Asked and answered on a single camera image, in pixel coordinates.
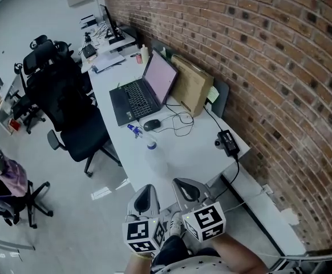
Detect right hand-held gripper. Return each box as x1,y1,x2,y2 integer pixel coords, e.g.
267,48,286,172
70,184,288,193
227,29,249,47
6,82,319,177
172,178,227,243

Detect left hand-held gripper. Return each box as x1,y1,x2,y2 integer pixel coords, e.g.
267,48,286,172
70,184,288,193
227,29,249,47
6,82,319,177
122,184,167,254

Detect clear bottle with blue cap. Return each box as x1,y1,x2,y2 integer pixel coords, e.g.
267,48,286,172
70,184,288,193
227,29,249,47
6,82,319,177
126,123,169,178

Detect person's right forearm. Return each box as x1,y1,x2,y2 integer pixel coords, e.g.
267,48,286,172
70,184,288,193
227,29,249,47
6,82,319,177
210,233,270,274

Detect person's left forearm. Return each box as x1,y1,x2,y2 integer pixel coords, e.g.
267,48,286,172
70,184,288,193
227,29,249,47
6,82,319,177
125,252,156,274

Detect beige bottle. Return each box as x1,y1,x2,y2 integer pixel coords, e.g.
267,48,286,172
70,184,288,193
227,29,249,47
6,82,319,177
140,43,150,64

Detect person's white shoe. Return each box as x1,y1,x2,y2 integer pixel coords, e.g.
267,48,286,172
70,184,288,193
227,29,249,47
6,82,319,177
169,211,186,237

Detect white table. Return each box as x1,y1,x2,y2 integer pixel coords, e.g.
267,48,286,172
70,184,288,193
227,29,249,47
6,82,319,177
78,18,137,74
87,52,252,207

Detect yellow-green wristband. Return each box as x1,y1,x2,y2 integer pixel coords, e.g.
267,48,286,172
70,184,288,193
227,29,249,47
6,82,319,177
133,251,156,259

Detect person's dark trousers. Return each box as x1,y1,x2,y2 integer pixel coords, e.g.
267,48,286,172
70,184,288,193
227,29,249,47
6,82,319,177
153,235,221,267

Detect black power adapter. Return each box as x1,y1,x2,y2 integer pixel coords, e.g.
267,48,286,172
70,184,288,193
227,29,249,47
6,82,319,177
214,128,241,158

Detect black computer mouse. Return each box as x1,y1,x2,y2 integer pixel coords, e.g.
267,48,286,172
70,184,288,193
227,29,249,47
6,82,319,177
143,119,161,132

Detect person's white star-print shirt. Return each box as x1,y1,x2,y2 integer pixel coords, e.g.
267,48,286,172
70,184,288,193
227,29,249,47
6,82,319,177
151,255,332,274

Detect white baseboard ledge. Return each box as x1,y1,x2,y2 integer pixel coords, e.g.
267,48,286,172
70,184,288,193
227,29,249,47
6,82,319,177
221,169,307,257

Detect grey partition panel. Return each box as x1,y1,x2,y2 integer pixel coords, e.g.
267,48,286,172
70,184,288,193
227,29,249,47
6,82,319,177
149,37,230,119

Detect yellow sticky note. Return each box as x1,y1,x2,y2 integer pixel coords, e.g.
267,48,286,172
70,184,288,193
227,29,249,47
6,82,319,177
206,85,220,104

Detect black laptop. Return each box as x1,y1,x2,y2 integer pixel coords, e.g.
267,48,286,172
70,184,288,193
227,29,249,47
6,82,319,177
108,48,180,127

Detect brown cardboard box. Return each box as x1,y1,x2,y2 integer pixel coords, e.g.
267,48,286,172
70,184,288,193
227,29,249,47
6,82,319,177
169,54,215,118

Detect black chair with clothes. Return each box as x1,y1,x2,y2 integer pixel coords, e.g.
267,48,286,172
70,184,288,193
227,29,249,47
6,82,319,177
0,132,55,230

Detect large black office chair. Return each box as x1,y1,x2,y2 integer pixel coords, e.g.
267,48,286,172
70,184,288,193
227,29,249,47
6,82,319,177
22,41,123,179

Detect pink backpack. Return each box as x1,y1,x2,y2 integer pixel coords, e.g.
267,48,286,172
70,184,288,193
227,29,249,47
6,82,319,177
0,156,29,197

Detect glass railing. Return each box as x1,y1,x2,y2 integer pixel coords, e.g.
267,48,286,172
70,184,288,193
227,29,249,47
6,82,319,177
268,243,332,274

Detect stack of papers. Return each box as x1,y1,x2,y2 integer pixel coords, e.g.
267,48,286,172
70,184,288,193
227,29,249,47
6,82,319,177
91,51,126,74

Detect red box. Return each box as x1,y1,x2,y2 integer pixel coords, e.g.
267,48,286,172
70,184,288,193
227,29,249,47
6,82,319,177
7,118,22,132

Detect black mesh office chair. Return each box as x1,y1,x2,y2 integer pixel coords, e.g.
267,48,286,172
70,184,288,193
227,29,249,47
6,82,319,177
30,34,83,66
11,62,46,135

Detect black computer monitor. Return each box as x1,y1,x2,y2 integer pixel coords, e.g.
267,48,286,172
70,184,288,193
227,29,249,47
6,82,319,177
99,3,127,46

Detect white cable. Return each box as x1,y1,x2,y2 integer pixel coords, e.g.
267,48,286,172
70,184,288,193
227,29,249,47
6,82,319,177
224,191,270,212

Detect black power cable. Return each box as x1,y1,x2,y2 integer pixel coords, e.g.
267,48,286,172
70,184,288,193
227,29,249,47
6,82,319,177
204,106,241,204

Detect black mouse cable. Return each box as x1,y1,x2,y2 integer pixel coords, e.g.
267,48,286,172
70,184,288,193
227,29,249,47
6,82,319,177
157,103,196,138

